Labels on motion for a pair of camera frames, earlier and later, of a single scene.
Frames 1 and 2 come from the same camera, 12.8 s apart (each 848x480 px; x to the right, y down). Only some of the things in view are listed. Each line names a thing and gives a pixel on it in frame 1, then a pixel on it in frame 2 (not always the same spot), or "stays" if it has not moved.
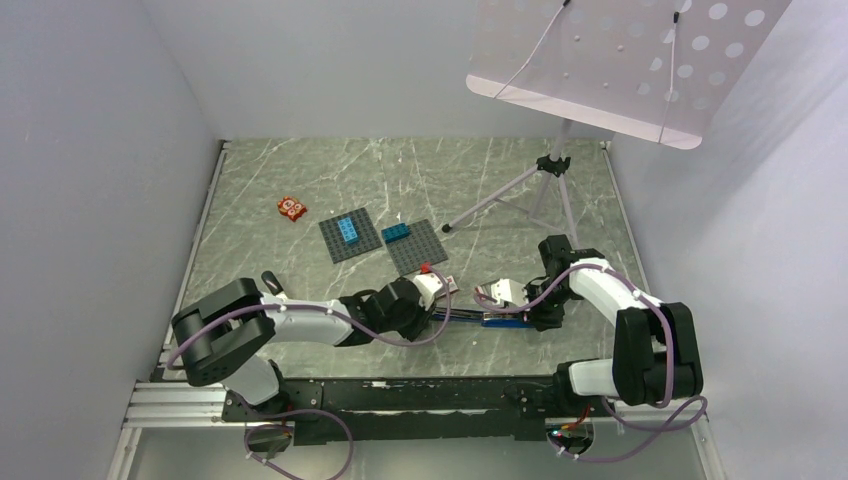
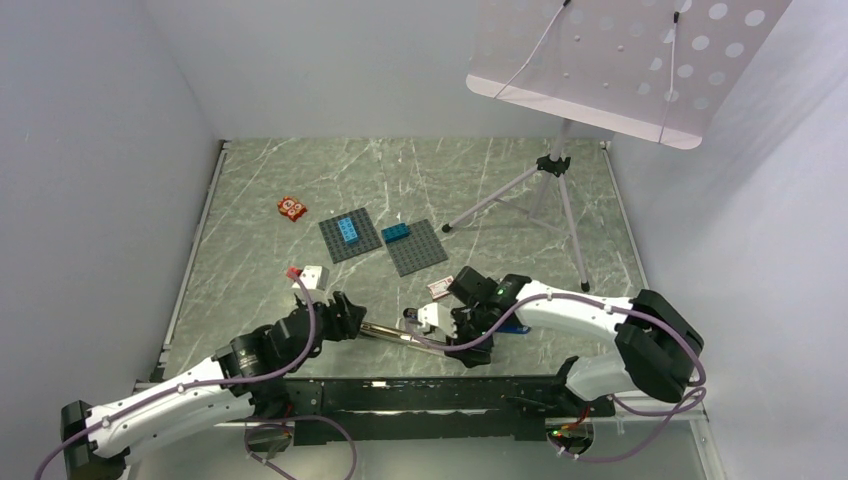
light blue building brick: (348, 230) stays
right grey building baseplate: (423, 246) stays
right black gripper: (542, 321) -> (472, 357)
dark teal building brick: (396, 232) stays
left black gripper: (422, 318) -> (350, 315)
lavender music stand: (657, 69) stays
